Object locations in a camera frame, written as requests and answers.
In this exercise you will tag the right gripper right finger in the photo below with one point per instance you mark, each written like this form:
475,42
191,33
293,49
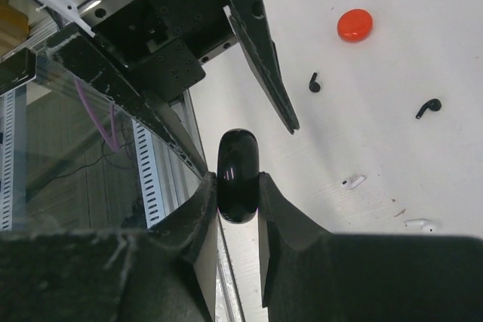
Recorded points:
310,274

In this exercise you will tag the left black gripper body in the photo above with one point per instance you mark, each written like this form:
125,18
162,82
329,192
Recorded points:
162,45

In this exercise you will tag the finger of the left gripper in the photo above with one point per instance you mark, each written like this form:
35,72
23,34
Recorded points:
249,21
79,55

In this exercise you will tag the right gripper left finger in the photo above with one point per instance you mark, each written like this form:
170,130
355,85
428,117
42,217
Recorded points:
164,273

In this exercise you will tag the black earbud case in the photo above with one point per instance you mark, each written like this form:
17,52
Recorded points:
238,168

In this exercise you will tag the orange earbud case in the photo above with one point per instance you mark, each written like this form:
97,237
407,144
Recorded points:
355,25

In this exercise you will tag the white earbud lower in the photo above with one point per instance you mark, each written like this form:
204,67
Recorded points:
352,182

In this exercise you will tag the white earbud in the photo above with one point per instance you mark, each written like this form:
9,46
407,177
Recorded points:
352,182
425,225

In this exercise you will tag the black earbud centre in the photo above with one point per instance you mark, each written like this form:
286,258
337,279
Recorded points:
314,86

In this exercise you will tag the black earbud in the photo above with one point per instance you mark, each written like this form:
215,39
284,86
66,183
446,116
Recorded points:
314,86
433,105

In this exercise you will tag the white earbud upper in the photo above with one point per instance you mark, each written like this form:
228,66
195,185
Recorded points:
425,225

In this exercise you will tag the black earbud lower left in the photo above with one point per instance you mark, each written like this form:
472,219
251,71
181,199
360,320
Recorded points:
433,105

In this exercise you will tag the white slotted cable duct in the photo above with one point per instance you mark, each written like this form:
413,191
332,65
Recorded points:
149,167

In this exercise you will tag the aluminium mounting rail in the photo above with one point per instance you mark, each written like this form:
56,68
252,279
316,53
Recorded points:
228,305

